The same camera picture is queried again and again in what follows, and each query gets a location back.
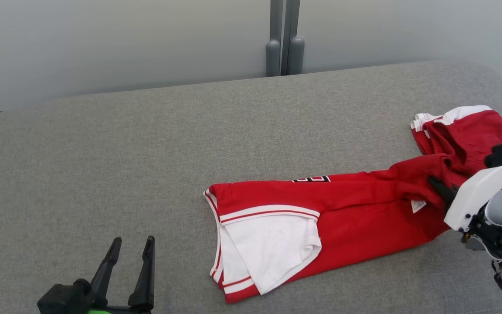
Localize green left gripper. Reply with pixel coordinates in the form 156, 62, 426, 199
85, 235, 156, 314

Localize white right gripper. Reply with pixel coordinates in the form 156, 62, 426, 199
427, 165, 502, 232

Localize red shorts with white stripe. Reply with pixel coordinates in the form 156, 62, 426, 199
410, 105, 502, 192

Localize red jersey with white sleeves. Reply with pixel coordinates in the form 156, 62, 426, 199
203, 154, 466, 305

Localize grey metal partition post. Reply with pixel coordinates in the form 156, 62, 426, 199
283, 0, 305, 76
265, 0, 283, 78

